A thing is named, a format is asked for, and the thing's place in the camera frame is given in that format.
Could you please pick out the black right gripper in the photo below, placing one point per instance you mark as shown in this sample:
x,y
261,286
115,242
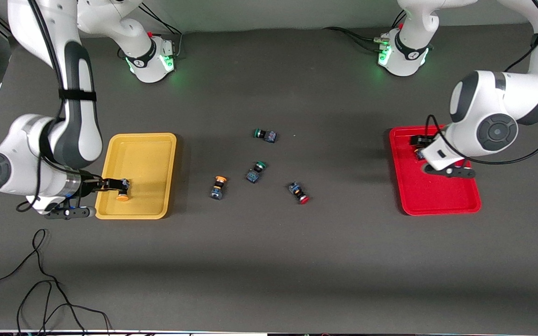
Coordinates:
x,y
92,185

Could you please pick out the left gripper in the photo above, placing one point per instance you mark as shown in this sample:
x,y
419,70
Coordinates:
x,y
419,140

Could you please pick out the red push button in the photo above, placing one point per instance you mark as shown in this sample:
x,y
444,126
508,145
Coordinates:
x,y
297,191
420,154

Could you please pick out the yellow push button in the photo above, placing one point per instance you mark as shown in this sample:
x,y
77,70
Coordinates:
x,y
217,189
122,198

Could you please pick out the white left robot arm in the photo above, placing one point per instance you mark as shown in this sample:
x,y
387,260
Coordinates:
x,y
498,100

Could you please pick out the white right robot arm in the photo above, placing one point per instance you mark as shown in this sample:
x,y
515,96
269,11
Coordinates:
x,y
77,130

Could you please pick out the yellow plastic tray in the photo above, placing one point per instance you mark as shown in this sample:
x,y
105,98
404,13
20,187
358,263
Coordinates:
x,y
143,158

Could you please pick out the red plastic tray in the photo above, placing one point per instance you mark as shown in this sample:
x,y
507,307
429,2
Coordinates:
x,y
437,196

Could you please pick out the green push button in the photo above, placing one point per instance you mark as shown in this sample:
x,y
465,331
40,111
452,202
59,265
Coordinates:
x,y
266,136
254,173

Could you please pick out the dark grey table cloth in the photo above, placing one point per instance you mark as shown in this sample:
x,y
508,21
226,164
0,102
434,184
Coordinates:
x,y
269,256

